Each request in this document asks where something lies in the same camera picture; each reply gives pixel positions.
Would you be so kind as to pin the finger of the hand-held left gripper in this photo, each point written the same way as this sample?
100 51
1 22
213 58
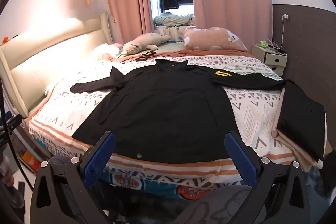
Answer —
13 121

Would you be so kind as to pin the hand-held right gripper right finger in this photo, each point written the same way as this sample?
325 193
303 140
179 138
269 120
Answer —
241 158

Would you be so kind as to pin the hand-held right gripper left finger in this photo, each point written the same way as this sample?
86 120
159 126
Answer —
98 155

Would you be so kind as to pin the black jacket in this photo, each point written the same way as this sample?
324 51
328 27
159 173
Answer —
168 108

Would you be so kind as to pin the folded black clothes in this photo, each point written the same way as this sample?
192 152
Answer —
302 116

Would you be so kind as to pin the white patterned blanket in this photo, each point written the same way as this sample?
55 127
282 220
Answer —
249 113

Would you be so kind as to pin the folded beige cloth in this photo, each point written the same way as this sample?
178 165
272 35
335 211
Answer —
294 153

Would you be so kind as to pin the cream padded headboard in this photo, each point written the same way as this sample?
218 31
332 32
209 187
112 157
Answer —
52 56

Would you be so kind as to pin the white nightstand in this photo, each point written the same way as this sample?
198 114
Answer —
273 61

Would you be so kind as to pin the orange fleece blanket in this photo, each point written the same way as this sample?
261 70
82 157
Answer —
231 53

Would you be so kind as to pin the white pillow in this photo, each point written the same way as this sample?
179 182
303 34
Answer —
105 49

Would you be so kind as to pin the small green object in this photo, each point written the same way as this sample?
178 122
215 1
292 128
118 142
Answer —
263 44

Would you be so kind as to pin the beige plush toy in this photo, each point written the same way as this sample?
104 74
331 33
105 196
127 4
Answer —
144 41

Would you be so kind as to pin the pink printed pillow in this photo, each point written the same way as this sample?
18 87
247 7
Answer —
210 39

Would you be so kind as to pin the light crumpled duvet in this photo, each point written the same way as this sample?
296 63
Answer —
173 19

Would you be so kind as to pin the white wall charger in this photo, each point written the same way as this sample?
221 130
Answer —
286 17

